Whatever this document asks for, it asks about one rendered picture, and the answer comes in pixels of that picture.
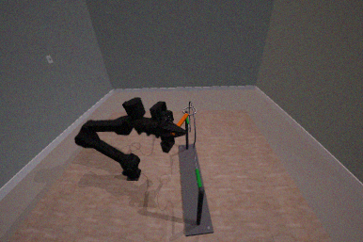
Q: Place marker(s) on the orange handle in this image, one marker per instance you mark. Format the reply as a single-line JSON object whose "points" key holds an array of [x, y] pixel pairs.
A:
{"points": [[183, 118]]}

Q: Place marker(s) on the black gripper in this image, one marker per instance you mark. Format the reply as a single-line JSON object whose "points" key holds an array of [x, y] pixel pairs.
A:
{"points": [[162, 126]]}

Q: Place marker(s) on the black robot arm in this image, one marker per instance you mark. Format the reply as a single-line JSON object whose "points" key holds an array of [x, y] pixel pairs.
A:
{"points": [[88, 138]]}

